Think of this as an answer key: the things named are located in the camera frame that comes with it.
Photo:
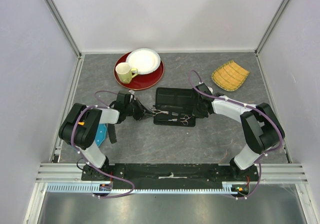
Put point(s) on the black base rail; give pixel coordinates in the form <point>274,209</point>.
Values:
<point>181,175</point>

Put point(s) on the pale yellow mug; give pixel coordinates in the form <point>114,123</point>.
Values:
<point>125,72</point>

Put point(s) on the black handled comb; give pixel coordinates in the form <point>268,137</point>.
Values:
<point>112,133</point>

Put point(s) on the grey slotted cable duct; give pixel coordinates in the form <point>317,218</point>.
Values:
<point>100,188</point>

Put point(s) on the black zip tool case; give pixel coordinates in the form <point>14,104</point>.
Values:
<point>178,102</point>

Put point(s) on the red round tray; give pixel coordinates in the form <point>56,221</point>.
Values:
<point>140,82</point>

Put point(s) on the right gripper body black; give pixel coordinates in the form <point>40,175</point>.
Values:
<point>197,111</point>

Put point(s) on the silver hair scissors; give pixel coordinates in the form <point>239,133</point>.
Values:
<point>183,120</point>

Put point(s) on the blue dotted plate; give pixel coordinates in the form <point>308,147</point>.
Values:
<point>101,134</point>

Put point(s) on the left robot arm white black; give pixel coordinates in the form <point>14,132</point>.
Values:
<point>80,126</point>

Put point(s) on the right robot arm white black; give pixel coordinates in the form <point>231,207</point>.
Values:
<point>261,128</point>

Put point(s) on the yellow woven bamboo basket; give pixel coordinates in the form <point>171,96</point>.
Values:
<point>229,76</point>

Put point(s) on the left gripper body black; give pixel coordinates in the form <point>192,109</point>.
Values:
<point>134,109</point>

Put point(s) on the white paper plate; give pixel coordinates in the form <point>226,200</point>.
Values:
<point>144,60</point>

